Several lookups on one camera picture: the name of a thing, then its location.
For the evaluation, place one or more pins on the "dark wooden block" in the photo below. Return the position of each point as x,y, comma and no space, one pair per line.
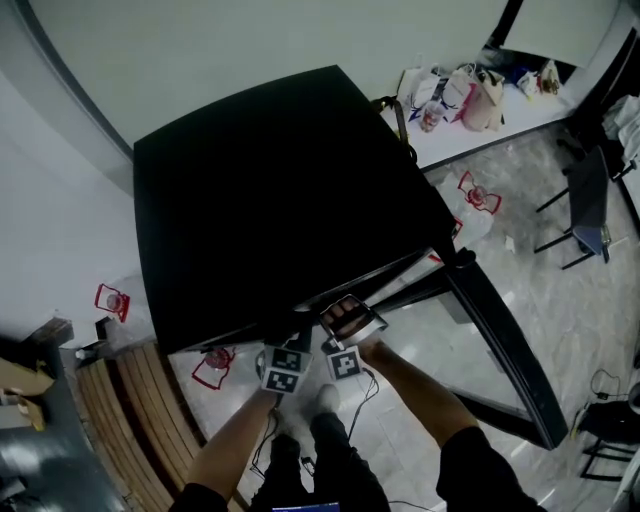
50,335

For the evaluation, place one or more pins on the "white paper bag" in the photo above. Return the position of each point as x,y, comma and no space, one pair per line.
414,87

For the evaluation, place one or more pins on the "white bag red print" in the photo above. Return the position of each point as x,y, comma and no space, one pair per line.
457,95

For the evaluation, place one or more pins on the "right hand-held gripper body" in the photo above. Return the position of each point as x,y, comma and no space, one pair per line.
345,365

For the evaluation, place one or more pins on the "black metal stool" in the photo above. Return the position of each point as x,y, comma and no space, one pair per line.
600,460

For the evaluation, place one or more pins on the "blue-grey chair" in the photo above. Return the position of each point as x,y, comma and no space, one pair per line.
587,200

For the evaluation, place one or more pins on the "large cardboard box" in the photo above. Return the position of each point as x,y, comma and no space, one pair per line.
20,375

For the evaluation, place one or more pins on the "person's right leg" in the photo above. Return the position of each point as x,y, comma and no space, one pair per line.
345,460

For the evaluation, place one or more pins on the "wide pale roller blind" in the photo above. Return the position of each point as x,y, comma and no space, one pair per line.
250,40

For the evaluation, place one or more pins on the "person's left leg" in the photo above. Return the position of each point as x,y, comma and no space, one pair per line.
285,470

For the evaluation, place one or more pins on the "clear drink cup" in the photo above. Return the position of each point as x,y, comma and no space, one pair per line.
432,116

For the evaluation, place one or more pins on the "person's right forearm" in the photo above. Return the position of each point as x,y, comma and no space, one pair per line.
415,395

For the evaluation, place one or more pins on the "white plastic bag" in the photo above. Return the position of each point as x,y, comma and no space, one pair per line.
527,82

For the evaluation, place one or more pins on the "person's right hand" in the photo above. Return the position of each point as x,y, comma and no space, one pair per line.
345,315

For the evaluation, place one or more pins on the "narrow pale roller blind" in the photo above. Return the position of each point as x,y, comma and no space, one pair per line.
560,25

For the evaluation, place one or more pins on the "person's left forearm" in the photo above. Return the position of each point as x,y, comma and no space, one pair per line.
235,440

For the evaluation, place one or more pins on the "beige tote bag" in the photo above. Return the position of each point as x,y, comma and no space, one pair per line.
485,102

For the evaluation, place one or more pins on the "white coat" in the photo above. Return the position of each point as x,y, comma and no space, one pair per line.
625,125

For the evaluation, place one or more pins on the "wooden slat pallet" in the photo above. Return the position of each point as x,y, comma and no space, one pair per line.
140,425

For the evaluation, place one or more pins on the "yellow patterned bag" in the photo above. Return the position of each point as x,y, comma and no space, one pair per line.
550,75

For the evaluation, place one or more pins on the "white long bench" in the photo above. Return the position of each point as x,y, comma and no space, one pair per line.
520,135

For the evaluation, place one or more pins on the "black mini fridge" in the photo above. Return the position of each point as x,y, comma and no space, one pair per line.
275,200

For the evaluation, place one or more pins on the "round waste bin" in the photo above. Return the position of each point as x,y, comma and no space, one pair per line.
605,240

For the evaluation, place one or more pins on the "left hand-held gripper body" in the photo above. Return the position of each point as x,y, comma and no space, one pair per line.
282,362

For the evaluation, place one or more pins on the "person's leg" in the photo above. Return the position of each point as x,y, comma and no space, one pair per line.
285,470
345,460

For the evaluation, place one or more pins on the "person's white shoe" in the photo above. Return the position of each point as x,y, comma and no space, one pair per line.
327,397

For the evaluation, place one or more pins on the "small cardboard boxes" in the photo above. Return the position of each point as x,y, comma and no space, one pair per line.
25,407

